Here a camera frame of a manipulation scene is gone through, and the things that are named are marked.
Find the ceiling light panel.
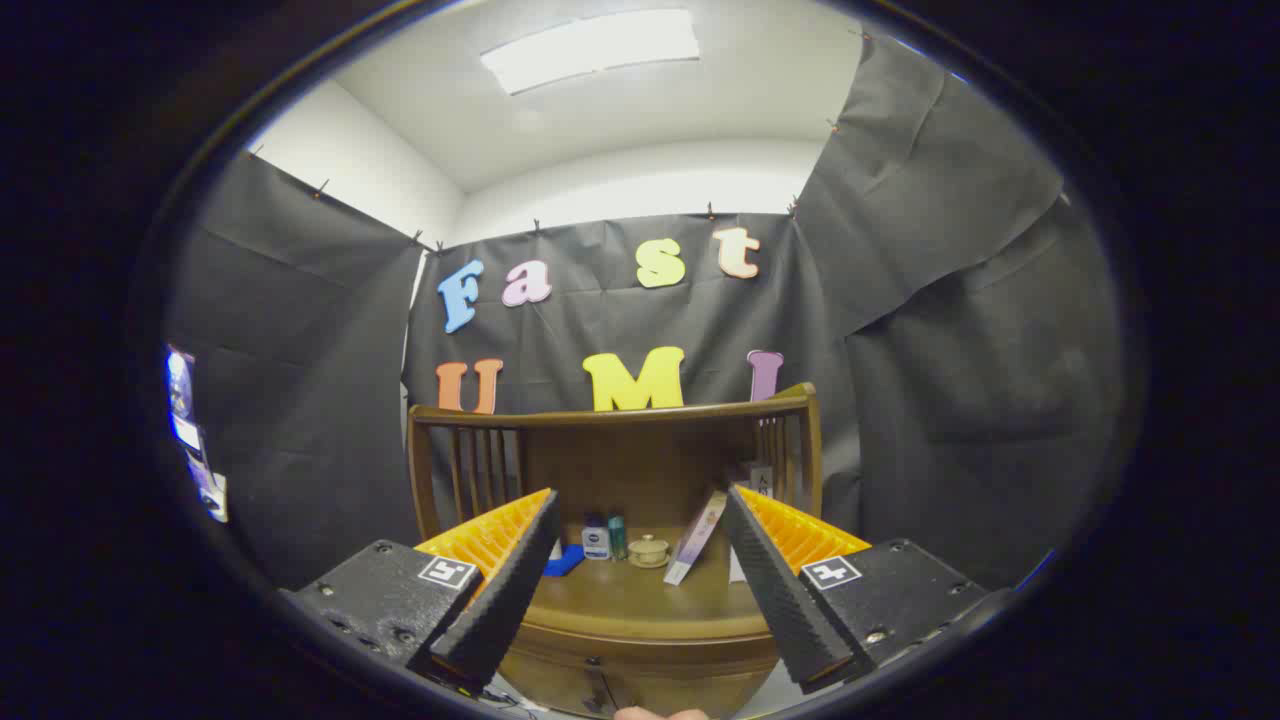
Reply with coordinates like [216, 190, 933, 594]
[480, 10, 701, 96]

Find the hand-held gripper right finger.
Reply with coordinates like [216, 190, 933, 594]
[722, 485, 1001, 694]

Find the wooden countertop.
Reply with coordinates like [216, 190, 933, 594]
[525, 520, 776, 641]

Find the purple book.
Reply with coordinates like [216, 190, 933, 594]
[663, 490, 729, 586]

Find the wooden cabinet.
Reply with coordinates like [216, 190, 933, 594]
[408, 383, 823, 719]

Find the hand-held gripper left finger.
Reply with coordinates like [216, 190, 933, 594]
[280, 488, 561, 691]

